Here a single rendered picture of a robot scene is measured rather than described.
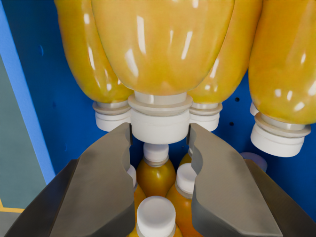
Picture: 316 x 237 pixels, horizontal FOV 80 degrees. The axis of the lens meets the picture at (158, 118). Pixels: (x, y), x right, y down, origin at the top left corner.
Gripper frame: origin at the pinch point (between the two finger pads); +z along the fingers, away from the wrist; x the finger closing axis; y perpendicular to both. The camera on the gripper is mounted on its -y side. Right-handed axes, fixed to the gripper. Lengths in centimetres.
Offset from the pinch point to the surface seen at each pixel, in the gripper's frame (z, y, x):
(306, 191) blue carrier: 4.7, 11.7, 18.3
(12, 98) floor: 113, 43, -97
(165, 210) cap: 1.2, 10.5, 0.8
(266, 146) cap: 1.2, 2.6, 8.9
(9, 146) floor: 114, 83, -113
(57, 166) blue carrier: 0.4, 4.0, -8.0
